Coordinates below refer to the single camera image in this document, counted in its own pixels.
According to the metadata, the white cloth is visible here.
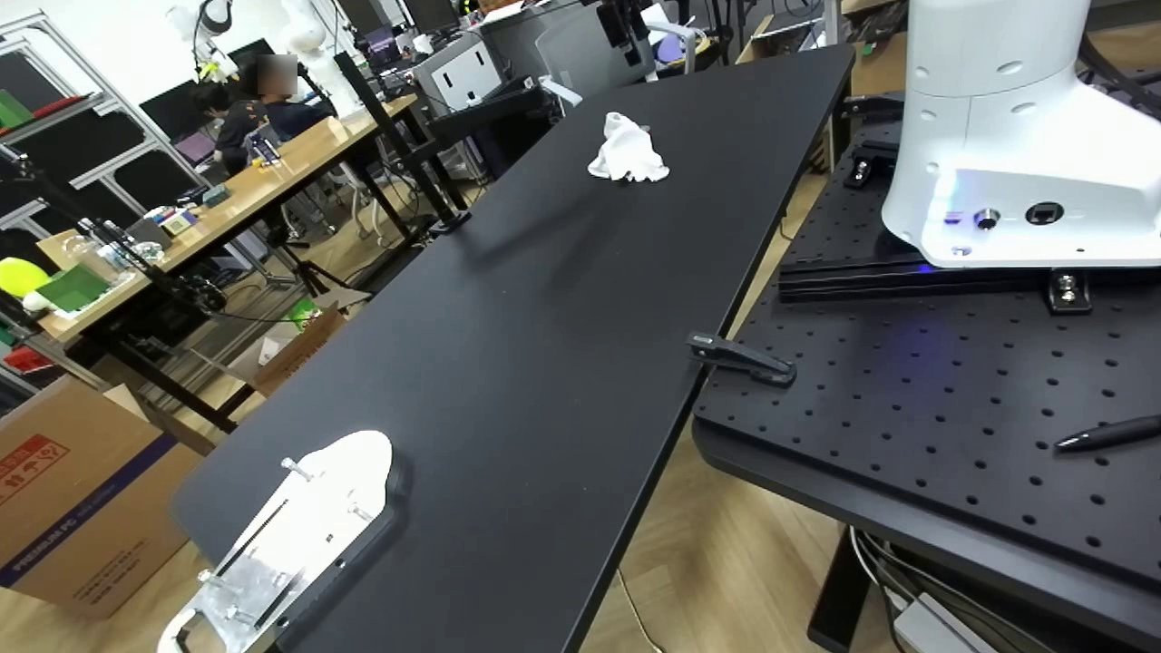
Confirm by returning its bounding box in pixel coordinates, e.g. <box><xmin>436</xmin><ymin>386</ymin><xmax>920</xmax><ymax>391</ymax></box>
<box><xmin>587</xmin><ymin>112</ymin><xmax>671</xmax><ymax>184</ymax></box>

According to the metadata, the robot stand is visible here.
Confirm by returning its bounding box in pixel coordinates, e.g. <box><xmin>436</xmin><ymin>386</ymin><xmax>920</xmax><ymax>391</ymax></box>
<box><xmin>692</xmin><ymin>116</ymin><xmax>1161</xmax><ymax>653</ymax></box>

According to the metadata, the black articulated stand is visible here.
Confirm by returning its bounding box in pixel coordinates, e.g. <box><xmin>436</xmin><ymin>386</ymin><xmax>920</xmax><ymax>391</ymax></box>
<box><xmin>0</xmin><ymin>143</ymin><xmax>229</xmax><ymax>315</ymax></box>

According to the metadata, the black clamp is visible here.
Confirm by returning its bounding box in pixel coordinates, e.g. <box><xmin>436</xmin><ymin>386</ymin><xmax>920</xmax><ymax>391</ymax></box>
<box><xmin>686</xmin><ymin>332</ymin><xmax>798</xmax><ymax>388</ymax></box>

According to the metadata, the grey computer case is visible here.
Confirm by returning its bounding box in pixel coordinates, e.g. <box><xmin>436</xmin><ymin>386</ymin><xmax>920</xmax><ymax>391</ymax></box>
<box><xmin>412</xmin><ymin>34</ymin><xmax>505</xmax><ymax>116</ymax></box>

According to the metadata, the black tripod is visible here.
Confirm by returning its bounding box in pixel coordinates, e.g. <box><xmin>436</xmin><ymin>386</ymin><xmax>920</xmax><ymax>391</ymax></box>
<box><xmin>263</xmin><ymin>225</ymin><xmax>366</xmax><ymax>300</ymax></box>

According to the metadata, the small cardboard box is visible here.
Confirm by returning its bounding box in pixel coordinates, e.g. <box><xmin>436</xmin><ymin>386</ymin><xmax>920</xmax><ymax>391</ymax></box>
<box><xmin>227</xmin><ymin>307</ymin><xmax>351</xmax><ymax>397</ymax></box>

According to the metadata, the silver metal plate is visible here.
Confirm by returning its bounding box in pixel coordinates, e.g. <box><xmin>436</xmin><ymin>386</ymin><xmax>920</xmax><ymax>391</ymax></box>
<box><xmin>158</xmin><ymin>429</ymin><xmax>405</xmax><ymax>653</ymax></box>

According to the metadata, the wooden table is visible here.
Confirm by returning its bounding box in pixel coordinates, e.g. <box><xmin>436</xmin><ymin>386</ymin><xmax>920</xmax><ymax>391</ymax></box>
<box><xmin>34</xmin><ymin>93</ymin><xmax>429</xmax><ymax>434</ymax></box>

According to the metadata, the person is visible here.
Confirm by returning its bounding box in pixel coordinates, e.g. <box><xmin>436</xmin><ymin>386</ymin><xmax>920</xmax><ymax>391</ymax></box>
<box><xmin>190</xmin><ymin>53</ymin><xmax>333</xmax><ymax>179</ymax></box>

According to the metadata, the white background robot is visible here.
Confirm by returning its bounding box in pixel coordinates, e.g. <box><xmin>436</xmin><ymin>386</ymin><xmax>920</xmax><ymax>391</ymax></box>
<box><xmin>167</xmin><ymin>0</ymin><xmax>366</xmax><ymax>114</ymax></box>

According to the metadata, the grey power strip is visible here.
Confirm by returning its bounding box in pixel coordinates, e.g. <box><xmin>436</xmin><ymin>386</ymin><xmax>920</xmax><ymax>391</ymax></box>
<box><xmin>893</xmin><ymin>592</ymin><xmax>1000</xmax><ymax>653</ymax></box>

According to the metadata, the green mat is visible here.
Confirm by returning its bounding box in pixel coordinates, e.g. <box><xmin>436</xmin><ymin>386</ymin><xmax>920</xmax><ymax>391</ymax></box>
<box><xmin>35</xmin><ymin>264</ymin><xmax>112</xmax><ymax>315</ymax></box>

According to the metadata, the large cardboard box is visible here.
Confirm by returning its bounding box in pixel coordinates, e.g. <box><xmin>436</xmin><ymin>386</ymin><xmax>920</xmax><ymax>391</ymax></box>
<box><xmin>0</xmin><ymin>375</ymin><xmax>206</xmax><ymax>620</ymax></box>

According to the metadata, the black pen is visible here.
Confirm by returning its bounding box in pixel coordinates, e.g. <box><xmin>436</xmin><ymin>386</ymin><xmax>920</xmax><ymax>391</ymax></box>
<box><xmin>1054</xmin><ymin>414</ymin><xmax>1161</xmax><ymax>453</ymax></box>

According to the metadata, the yellow green ball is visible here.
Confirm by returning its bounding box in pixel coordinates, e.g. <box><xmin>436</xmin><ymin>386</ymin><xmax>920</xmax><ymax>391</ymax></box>
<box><xmin>0</xmin><ymin>257</ymin><xmax>52</xmax><ymax>299</ymax></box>

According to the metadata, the white cable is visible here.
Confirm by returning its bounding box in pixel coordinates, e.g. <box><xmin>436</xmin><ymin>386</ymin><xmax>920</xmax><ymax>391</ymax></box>
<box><xmin>616</xmin><ymin>566</ymin><xmax>665</xmax><ymax>653</ymax></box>

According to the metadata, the black aluminium rail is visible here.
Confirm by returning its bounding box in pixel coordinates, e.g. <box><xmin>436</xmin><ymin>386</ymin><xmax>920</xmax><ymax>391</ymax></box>
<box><xmin>777</xmin><ymin>252</ymin><xmax>1055</xmax><ymax>304</ymax></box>

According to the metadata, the aluminium frame shelf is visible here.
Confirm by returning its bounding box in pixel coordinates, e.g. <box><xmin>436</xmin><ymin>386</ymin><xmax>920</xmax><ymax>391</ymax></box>
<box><xmin>0</xmin><ymin>11</ymin><xmax>215</xmax><ymax>273</ymax></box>

